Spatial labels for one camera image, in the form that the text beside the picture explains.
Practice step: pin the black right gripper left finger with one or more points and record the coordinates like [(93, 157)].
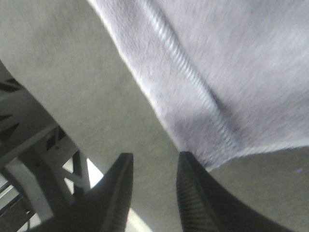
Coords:
[(104, 208)]

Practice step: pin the grey metal frame under table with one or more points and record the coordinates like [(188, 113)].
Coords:
[(41, 169)]

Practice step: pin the blue-grey microfibre towel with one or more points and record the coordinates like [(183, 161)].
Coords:
[(226, 78)]

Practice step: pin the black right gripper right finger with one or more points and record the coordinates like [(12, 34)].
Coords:
[(206, 206)]

